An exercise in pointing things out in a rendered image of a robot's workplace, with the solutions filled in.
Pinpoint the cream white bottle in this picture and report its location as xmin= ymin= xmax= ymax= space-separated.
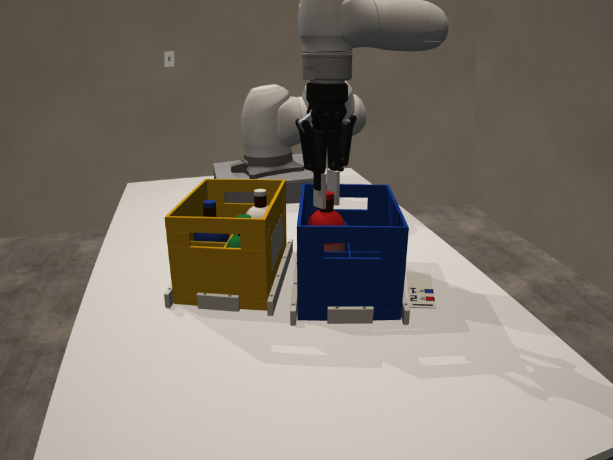
xmin=246 ymin=189 xmax=268 ymax=218

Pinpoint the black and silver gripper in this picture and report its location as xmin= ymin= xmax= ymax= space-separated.
xmin=295 ymin=82 xmax=356 ymax=209

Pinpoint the beige paper pick list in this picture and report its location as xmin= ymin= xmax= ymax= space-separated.
xmin=407 ymin=272 xmax=436 ymax=308

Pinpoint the dark blue crate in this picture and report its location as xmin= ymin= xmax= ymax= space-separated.
xmin=297 ymin=183 xmax=409 ymax=321

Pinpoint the blue bottle with grey label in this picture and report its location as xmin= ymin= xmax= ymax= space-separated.
xmin=194 ymin=200 xmax=229 ymax=242

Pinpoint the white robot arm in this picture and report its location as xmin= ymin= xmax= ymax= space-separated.
xmin=229 ymin=0 xmax=448 ymax=179

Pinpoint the brown crate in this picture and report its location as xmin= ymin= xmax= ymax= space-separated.
xmin=165 ymin=179 xmax=286 ymax=311

